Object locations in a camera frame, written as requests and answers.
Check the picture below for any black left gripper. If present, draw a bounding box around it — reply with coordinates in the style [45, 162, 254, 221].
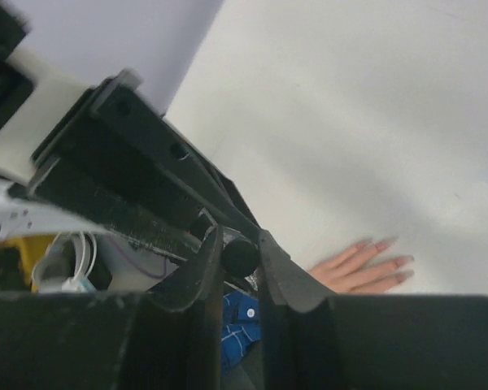
[28, 70, 261, 260]

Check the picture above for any blue plaid sleeve forearm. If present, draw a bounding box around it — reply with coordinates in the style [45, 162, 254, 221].
[221, 291, 261, 375]

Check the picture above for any person's left hand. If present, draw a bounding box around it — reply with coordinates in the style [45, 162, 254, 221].
[308, 237, 414, 294]

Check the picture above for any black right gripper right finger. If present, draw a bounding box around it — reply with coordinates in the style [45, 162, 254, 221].
[259, 231, 488, 389]

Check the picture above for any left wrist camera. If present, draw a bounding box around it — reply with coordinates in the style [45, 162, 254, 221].
[0, 1, 101, 184]

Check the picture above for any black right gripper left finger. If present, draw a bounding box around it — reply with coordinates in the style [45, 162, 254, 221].
[0, 227, 224, 389]

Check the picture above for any glitter nail polish bottle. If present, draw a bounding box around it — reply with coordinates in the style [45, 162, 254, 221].
[224, 273, 258, 297]

